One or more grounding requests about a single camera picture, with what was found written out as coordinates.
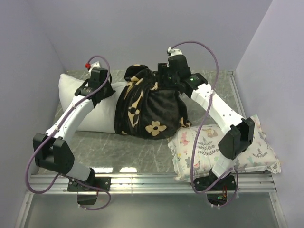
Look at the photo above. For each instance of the black pillowcase with tan flowers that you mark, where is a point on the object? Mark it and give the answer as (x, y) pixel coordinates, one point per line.
(147, 110)

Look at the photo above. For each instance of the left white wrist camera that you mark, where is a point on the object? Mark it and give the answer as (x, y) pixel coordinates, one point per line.
(90, 66)

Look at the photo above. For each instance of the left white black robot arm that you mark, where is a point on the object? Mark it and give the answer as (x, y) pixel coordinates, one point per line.
(52, 151)

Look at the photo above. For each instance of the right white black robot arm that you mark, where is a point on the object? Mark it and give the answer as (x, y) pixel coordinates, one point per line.
(238, 131)

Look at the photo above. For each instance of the aluminium mounting rail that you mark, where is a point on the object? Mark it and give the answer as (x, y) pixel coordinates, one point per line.
(164, 183)

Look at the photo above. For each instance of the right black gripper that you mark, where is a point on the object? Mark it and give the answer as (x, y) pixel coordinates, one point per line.
(163, 69)

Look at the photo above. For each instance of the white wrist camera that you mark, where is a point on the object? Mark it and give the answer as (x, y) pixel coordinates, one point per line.
(173, 51)
(90, 66)

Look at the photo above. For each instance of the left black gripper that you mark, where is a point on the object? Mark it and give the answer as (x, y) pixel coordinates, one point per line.
(110, 90)

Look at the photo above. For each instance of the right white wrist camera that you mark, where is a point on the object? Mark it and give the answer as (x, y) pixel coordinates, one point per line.
(173, 51)

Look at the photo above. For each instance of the white floral printed pillow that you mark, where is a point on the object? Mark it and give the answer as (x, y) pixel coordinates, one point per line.
(258, 157)

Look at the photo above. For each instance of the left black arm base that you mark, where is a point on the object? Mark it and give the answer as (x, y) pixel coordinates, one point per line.
(87, 194)

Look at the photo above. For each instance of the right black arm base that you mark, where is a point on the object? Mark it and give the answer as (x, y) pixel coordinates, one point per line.
(221, 192)

